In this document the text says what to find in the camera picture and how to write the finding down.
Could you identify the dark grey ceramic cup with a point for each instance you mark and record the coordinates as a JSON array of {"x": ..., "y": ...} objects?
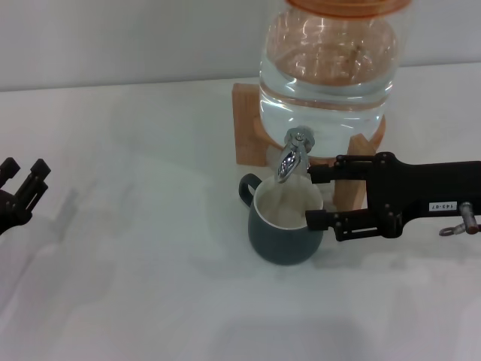
[{"x": 282, "y": 244}]

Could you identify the chrome faucet with lever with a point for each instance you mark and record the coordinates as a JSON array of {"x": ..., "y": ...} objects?
[{"x": 289, "y": 159}]

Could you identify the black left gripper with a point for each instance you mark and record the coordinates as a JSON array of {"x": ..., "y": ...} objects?
[{"x": 9, "y": 212}]

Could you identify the orange dispenser lid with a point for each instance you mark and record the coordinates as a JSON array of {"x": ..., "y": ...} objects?
[{"x": 345, "y": 6}]

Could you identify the wooden dispenser stand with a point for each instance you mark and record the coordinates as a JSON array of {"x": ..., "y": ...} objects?
[{"x": 246, "y": 128}]

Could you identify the glass water dispenser jar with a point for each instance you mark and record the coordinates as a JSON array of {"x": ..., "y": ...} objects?
[{"x": 327, "y": 94}]

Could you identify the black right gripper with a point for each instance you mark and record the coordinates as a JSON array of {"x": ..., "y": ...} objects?
[{"x": 413, "y": 188}]

